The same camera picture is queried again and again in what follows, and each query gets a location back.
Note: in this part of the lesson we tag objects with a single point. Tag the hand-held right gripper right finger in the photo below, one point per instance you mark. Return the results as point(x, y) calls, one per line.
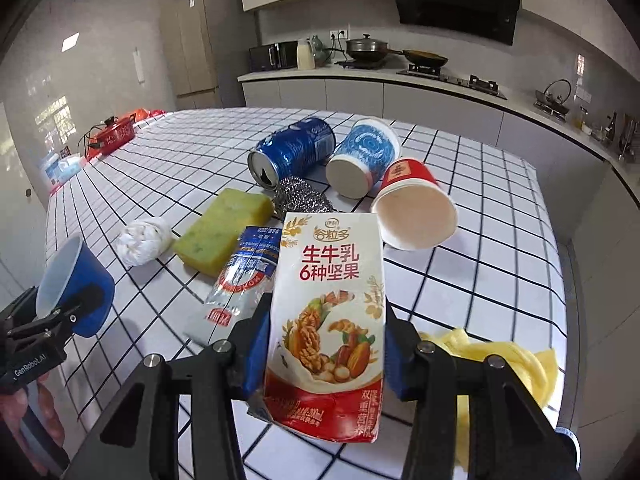
point(397, 365)

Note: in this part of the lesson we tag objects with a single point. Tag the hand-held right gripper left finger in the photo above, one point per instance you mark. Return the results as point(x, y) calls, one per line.
point(256, 355)

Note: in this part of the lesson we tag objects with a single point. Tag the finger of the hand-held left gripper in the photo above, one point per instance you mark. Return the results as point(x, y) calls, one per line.
point(60, 317)
point(20, 307)

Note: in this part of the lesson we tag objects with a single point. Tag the blue plastic cup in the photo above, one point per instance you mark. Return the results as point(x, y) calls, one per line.
point(92, 280)

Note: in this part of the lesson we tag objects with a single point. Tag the nut print milk carton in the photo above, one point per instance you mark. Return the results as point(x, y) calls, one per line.
point(325, 310)

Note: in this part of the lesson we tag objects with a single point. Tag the yellow cloth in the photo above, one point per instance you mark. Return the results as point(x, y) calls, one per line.
point(505, 375)

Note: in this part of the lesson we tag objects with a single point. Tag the yellow green sponge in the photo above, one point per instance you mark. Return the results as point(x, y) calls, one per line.
point(220, 230)

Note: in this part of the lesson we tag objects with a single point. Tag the red paper cup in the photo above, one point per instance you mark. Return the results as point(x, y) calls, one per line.
point(415, 210)

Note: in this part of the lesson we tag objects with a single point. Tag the steel wool scrubber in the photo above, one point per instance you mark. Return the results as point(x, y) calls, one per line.
point(302, 200)

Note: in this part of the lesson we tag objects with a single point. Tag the person's left hand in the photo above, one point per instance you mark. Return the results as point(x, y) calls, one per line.
point(47, 410)

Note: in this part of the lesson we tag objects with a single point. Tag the clear plastic packet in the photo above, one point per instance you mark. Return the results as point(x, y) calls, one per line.
point(235, 285)

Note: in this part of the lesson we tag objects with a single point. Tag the grey door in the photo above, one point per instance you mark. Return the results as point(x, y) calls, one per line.
point(20, 210)

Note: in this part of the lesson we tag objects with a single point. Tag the white tiled kitchen island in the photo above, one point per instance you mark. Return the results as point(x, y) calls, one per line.
point(475, 285)

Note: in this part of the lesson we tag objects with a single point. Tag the crumpled white tissue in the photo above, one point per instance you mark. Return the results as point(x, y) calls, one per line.
point(142, 240)

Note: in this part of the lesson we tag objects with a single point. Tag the blue white tissue pack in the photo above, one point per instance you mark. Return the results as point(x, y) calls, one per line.
point(62, 169)

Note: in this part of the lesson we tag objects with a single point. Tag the blue soda can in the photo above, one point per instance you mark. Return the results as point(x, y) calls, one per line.
point(295, 150)

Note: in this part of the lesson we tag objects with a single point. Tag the orange plastic bag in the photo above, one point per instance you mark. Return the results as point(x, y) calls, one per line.
point(142, 115)

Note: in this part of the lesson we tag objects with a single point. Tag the blue patterned paper cup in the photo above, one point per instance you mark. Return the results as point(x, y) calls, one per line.
point(367, 147)

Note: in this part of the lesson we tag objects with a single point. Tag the black gas stove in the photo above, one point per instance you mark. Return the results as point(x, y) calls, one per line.
point(455, 80)

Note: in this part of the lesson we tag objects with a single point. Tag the beige refrigerator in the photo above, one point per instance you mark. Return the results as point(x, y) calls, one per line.
point(192, 50)

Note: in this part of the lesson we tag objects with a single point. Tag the black microwave oven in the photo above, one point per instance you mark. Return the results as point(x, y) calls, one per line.
point(272, 56)

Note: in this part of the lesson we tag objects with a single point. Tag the white jug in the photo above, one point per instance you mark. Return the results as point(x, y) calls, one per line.
point(305, 57)

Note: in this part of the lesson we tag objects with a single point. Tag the metal kettle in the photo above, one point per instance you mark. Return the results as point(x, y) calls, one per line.
point(552, 100)

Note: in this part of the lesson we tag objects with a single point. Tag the black frying pan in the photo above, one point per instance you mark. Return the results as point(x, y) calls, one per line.
point(425, 57)

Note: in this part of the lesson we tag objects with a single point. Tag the grey green teapot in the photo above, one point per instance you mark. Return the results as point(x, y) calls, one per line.
point(319, 50)

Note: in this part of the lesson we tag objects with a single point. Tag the wok with glass lid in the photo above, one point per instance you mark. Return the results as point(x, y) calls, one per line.
point(367, 47)

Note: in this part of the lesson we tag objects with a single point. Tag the dark glass bottle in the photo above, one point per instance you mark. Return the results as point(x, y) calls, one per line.
point(611, 127)

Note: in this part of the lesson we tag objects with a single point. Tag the black range hood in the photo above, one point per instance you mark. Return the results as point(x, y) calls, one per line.
point(455, 7)

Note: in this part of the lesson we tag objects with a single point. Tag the white wall socket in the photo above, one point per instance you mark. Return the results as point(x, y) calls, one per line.
point(338, 34)

